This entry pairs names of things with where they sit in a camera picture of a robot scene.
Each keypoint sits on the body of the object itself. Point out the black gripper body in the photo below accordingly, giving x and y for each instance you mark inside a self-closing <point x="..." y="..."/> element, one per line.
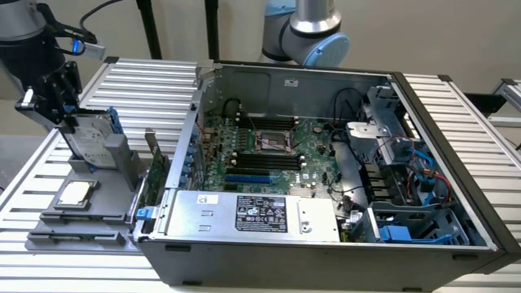
<point x="29" y="58"/>

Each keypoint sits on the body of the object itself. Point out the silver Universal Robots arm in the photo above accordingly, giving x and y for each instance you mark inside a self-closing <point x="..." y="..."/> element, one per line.
<point x="310" y="27"/>

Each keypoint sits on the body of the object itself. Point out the hard disk with blue rails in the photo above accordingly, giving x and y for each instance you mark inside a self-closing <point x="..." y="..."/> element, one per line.
<point x="95" y="137"/>

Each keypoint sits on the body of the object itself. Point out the silver metal disk bay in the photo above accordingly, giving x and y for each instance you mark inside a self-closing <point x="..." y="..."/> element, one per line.
<point x="379" y="131"/>

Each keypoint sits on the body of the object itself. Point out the silver CPU chip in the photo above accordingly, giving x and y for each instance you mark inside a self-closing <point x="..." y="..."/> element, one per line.
<point x="77" y="193"/>

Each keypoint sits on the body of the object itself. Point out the gray parts rack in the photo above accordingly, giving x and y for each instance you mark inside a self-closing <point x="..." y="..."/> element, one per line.
<point x="106" y="195"/>

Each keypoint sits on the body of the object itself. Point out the green graphics card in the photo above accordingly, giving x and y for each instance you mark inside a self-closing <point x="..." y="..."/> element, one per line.
<point x="157" y="174"/>

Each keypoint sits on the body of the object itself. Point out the blue case clip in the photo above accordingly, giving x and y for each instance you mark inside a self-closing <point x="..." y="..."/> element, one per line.
<point x="145" y="213"/>

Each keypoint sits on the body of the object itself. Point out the black RAM slot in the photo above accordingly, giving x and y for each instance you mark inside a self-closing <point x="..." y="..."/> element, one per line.
<point x="267" y="124"/>
<point x="269" y="167"/>
<point x="269" y="163"/>
<point x="269" y="155"/>
<point x="267" y="121"/>
<point x="267" y="118"/>
<point x="267" y="128"/>
<point x="269" y="159"/>

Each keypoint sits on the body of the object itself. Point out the long black expansion slot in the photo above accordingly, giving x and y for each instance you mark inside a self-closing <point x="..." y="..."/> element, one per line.
<point x="246" y="171"/>

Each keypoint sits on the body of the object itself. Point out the short black expansion slot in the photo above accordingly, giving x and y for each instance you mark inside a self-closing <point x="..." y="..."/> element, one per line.
<point x="234" y="187"/>

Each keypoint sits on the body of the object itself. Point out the blue expansion slot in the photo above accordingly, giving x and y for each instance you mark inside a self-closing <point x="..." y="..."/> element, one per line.
<point x="249" y="180"/>

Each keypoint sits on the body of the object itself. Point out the CPU socket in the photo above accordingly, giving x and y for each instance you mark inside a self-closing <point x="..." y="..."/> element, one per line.
<point x="275" y="141"/>

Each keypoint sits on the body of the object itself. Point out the silver power supply unit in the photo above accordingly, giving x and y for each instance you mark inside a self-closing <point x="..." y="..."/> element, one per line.
<point x="229" y="219"/>

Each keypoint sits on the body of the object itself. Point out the green motherboard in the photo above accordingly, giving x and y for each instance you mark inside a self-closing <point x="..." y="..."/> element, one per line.
<point x="310" y="152"/>

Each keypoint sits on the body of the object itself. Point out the copper chipset heat sink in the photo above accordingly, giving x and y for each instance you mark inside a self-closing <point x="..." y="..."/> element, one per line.
<point x="303" y="192"/>

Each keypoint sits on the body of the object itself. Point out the black open PC case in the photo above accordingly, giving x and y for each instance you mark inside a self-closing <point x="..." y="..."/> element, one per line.
<point x="286" y="262"/>

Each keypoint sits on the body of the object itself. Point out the black fan shroud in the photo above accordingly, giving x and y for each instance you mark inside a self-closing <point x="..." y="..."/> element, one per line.
<point x="377" y="183"/>

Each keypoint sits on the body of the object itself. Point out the blue drive cage latch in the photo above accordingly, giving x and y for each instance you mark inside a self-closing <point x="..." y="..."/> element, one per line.
<point x="394" y="234"/>

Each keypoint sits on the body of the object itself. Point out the gray drive cage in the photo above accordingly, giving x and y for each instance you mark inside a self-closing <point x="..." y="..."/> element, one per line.
<point x="431" y="219"/>

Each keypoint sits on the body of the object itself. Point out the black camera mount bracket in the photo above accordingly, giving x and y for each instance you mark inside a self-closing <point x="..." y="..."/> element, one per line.
<point x="62" y="27"/>

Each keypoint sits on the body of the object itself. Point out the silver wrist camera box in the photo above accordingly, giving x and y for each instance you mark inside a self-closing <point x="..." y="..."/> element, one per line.
<point x="91" y="50"/>

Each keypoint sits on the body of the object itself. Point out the black stand post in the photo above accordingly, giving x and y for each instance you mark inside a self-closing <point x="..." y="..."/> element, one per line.
<point x="149" y="27"/>
<point x="213" y="27"/>

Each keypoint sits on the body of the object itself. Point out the side aluminium frame table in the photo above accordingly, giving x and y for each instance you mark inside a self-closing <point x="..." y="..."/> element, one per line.
<point x="504" y="103"/>

